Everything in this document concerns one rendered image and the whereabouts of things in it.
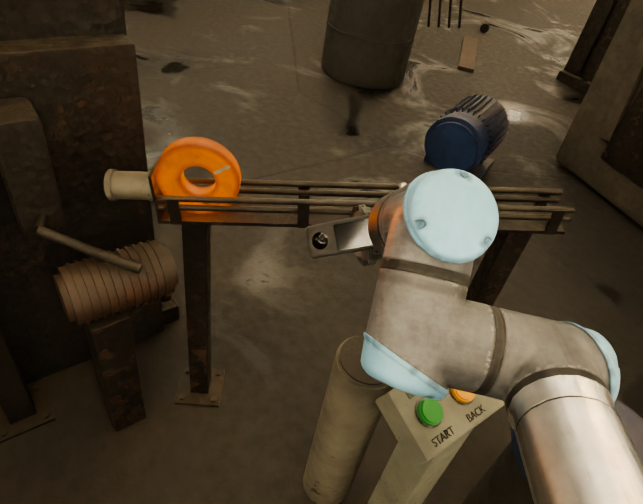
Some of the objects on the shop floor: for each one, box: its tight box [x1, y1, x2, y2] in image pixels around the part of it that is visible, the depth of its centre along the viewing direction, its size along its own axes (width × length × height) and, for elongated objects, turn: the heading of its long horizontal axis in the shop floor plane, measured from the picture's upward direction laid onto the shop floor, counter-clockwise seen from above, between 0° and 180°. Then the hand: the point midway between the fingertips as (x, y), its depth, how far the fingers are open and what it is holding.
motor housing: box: [53, 240, 179, 431], centre depth 115 cm, size 13×22×54 cm, turn 116°
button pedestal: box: [354, 388, 504, 504], centre depth 97 cm, size 16×24×62 cm, turn 116°
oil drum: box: [321, 0, 424, 90], centre depth 310 cm, size 59×59×89 cm
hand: (350, 239), depth 81 cm, fingers closed
